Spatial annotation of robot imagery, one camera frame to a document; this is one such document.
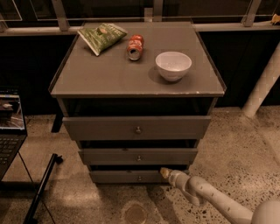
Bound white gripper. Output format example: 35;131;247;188
160;167;190;190

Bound white pillar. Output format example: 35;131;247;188
241;43;280;117

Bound grey drawer cabinet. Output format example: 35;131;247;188
51;22;226;172

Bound white bowl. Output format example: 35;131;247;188
155;52;193;81

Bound grey top drawer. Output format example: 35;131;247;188
63;115;211;141

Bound black stand leg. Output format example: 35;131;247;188
23;153;63;224

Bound grey bottom drawer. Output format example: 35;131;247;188
89;171;168;184

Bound grey drawer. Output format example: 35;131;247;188
63;115;211;141
79;148;198;165
89;171;168;184

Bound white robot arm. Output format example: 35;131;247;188
160;167;280;224

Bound metal railing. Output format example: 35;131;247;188
0;0;280;36

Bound red soda can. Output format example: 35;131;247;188
127;34;144;61

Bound round floor drain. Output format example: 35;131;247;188
122;201;148;224

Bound grey middle drawer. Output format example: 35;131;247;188
79;148;198;165

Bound green chip bag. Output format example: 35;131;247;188
78;23;128;56

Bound black laptop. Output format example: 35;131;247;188
0;86;27;180

